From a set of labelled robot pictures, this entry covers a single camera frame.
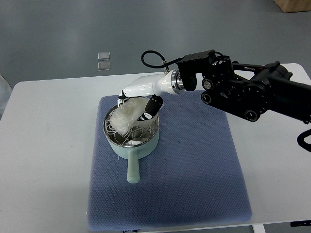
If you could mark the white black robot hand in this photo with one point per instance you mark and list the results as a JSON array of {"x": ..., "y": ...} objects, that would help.
[{"x": 153, "y": 86}]

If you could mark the white vermicelli nest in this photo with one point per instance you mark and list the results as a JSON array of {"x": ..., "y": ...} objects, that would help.
[{"x": 122, "y": 119}]

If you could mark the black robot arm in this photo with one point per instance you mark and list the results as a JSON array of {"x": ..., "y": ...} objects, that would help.
[{"x": 244, "y": 90}]

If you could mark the wire steaming rack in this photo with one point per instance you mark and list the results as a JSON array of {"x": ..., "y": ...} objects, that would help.
[{"x": 138, "y": 135}]

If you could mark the blue textured mat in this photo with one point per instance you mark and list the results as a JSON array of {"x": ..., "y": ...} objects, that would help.
[{"x": 192, "y": 176}]

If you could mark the upper clear floor tile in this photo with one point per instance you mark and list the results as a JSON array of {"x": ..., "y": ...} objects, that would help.
[{"x": 103, "y": 55}]

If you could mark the brown cardboard box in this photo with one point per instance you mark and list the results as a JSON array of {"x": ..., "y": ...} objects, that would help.
[{"x": 293, "y": 6}]

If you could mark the mint green steel pot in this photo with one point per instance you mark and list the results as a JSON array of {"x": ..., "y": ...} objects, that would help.
[{"x": 133, "y": 154}]

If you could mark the lower clear floor tile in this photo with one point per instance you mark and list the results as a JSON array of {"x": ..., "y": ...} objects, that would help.
[{"x": 103, "y": 66}]

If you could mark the clear floor tile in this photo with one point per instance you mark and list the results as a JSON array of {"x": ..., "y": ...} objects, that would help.
[
  {"x": 103, "y": 66},
  {"x": 103, "y": 55}
]

